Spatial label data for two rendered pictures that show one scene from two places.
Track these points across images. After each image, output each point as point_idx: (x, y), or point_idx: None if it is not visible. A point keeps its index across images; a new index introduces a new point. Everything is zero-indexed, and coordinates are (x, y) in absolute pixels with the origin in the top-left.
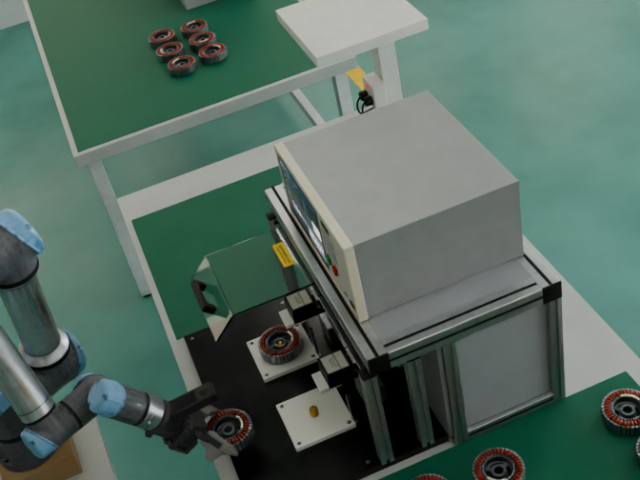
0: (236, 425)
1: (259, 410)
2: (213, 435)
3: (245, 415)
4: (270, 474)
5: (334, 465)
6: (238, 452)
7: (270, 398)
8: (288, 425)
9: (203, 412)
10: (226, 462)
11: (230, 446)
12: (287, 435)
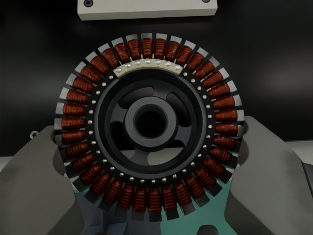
0: (125, 96)
1: (66, 54)
2: (284, 197)
3: (131, 42)
4: (248, 79)
5: None
6: (161, 127)
7: (47, 26)
8: (147, 5)
9: (61, 224)
10: (156, 160)
11: (263, 127)
12: (164, 21)
